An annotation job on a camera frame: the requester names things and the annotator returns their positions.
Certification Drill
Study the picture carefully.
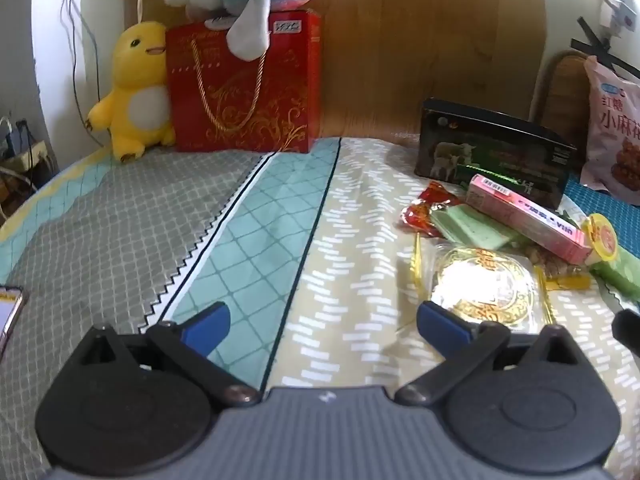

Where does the red candy packet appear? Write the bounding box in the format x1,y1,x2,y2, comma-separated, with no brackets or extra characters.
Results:
398,181,466,238

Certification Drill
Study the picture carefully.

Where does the black cable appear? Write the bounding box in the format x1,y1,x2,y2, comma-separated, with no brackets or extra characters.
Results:
59,0,103,111

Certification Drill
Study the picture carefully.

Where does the blue cloth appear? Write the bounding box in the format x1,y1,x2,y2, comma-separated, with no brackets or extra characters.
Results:
562,180,640,221

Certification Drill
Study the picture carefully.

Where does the wooden chair back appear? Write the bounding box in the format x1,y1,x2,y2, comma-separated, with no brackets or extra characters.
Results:
531,51,593,171

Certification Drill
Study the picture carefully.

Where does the round gold pastry packet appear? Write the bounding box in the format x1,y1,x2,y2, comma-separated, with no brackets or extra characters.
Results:
411,234,553,333

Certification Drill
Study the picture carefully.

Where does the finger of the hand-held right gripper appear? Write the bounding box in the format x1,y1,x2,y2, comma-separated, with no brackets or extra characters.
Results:
614,309,640,353

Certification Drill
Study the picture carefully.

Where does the black tape cross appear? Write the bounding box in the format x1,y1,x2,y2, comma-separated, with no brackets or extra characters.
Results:
570,16,640,83

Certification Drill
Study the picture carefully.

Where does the yellow plush duck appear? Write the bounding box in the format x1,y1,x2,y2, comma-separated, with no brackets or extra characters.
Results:
86,0,177,163

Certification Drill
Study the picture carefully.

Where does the beige power strip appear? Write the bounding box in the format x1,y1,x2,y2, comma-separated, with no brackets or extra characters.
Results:
0,117,51,181

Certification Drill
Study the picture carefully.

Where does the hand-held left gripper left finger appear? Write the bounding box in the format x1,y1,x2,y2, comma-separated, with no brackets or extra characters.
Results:
80,301,262,408

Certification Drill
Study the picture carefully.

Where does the bright green snack packet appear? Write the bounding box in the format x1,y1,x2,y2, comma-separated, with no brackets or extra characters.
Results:
590,247,640,306

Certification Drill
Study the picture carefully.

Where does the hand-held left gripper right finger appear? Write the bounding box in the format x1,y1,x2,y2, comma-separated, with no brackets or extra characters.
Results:
397,301,581,408

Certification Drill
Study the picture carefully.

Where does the red gift bag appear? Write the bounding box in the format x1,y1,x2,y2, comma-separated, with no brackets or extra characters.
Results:
165,10,323,155

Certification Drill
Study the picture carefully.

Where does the black box with sheep picture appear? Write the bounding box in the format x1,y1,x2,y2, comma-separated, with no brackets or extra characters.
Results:
416,98,578,211

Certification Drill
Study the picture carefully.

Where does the yellow-lidded jelly cup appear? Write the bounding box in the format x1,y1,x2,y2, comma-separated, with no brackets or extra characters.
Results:
582,213,621,263

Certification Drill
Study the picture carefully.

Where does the smartphone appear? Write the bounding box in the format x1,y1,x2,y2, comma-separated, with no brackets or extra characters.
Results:
0,285,25,356

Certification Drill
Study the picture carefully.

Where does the wooden headboard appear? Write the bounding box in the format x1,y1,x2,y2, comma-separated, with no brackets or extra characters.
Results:
135,0,546,153

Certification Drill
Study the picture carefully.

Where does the long pink box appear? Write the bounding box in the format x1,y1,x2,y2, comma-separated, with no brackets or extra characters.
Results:
466,174,595,266

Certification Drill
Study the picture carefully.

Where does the brown nut snack packet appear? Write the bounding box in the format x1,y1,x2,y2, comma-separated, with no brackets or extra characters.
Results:
530,245,593,291

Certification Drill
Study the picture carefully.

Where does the pink snack bag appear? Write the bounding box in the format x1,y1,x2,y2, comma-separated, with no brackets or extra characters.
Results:
580,55,640,193

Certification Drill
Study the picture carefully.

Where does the pale green wafer packet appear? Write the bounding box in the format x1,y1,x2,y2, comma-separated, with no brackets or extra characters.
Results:
430,208,473,245
452,206,516,251

